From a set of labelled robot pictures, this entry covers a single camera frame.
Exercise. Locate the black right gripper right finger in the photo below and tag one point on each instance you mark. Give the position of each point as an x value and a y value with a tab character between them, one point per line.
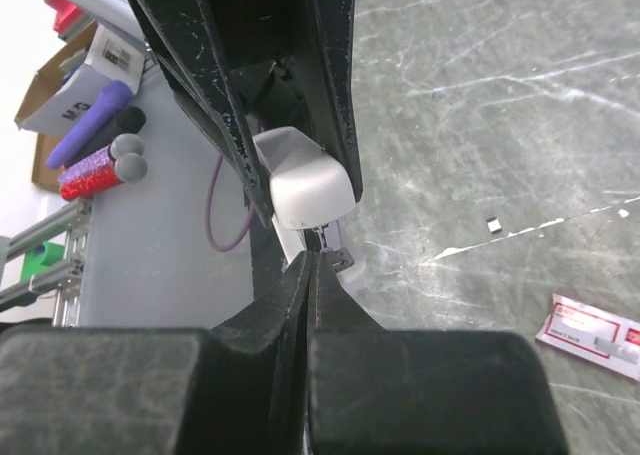
372	390

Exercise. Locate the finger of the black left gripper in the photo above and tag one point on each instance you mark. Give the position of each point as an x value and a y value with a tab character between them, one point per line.
184	40
324	65

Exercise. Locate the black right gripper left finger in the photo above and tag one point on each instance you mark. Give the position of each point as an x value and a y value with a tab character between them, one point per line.
233	389

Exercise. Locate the white grey stapler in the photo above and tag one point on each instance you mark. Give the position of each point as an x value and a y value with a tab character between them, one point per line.
311	192

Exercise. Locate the black microphone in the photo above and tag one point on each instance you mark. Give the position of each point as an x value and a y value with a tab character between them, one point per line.
130	119

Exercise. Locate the white cardboard box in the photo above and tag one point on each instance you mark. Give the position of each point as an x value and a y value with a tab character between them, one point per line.
66	86

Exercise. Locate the glitter red purple microphone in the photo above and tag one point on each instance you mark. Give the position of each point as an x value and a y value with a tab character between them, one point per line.
118	163

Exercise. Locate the green plastic block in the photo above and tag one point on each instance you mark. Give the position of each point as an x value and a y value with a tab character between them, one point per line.
41	258

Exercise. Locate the red white staple packet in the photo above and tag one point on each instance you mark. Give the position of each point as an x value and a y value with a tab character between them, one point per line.
594	335

